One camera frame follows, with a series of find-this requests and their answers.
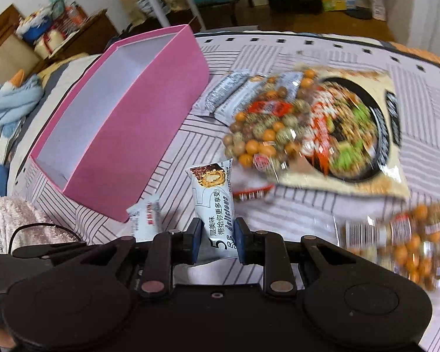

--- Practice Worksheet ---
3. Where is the white snack bar packet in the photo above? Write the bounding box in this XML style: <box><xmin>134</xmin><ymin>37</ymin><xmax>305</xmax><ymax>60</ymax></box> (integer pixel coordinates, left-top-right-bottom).
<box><xmin>126</xmin><ymin>195</ymin><xmax>163</xmax><ymax>242</ymax></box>

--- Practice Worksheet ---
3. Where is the white wafer bar packet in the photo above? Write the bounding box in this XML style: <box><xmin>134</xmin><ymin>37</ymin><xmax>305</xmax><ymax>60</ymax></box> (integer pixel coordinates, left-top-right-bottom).
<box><xmin>187</xmin><ymin>159</ymin><xmax>238</xmax><ymax>264</ymax></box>

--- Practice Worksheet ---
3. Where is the large coated peanut bag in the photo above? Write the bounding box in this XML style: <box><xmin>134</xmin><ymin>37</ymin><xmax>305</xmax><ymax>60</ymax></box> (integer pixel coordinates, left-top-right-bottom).
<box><xmin>222</xmin><ymin>68</ymin><xmax>331</xmax><ymax>179</ymax></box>

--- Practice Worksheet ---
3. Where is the beige noodle meal packet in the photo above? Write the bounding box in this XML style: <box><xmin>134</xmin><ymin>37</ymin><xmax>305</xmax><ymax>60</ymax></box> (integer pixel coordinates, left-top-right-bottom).
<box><xmin>271</xmin><ymin>66</ymin><xmax>409</xmax><ymax>199</ymax></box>

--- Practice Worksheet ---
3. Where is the grey snack bar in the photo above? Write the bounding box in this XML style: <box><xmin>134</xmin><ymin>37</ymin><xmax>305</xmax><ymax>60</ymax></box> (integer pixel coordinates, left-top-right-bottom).
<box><xmin>214</xmin><ymin>75</ymin><xmax>267</xmax><ymax>126</ymax></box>
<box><xmin>191</xmin><ymin>69</ymin><xmax>250</xmax><ymax>116</ymax></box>

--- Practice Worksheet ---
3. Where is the small coated peanut bag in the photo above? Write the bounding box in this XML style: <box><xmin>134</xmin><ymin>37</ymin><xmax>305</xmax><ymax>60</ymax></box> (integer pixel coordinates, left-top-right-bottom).
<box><xmin>338</xmin><ymin>202</ymin><xmax>440</xmax><ymax>291</ymax></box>

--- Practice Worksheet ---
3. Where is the white fluffy blanket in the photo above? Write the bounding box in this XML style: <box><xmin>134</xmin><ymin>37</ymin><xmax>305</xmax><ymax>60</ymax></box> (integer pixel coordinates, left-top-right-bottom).
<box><xmin>0</xmin><ymin>196</ymin><xmax>80</xmax><ymax>254</ymax></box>

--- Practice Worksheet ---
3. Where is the pink cardboard storage box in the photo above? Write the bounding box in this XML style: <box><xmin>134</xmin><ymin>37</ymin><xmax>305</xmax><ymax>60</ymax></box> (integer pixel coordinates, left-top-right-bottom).
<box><xmin>31</xmin><ymin>25</ymin><xmax>209</xmax><ymax>223</ymax></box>

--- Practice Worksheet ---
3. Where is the light blue goose plush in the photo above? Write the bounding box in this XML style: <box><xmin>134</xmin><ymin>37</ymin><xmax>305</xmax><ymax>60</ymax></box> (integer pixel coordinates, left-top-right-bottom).
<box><xmin>0</xmin><ymin>69</ymin><xmax>44</xmax><ymax>165</ymax></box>

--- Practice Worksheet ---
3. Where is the striped patterned bed sheet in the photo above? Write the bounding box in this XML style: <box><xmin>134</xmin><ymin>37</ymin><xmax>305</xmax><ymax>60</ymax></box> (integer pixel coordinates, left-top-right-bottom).
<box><xmin>7</xmin><ymin>30</ymin><xmax>440</xmax><ymax>352</ymax></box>

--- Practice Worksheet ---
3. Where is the dark wooden nightstand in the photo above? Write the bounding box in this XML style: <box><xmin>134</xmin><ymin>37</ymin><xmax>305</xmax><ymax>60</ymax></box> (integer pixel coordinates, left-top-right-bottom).
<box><xmin>35</xmin><ymin>10</ymin><xmax>119</xmax><ymax>65</ymax></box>

